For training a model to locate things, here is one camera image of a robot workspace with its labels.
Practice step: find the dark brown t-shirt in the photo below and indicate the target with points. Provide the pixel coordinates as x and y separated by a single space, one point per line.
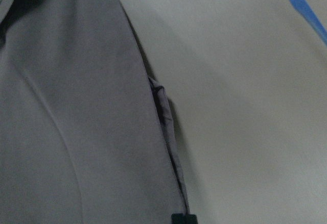
86 135

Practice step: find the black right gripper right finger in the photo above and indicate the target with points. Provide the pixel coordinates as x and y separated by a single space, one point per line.
191 219

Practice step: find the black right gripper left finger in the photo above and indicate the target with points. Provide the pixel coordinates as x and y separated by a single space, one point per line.
178 218

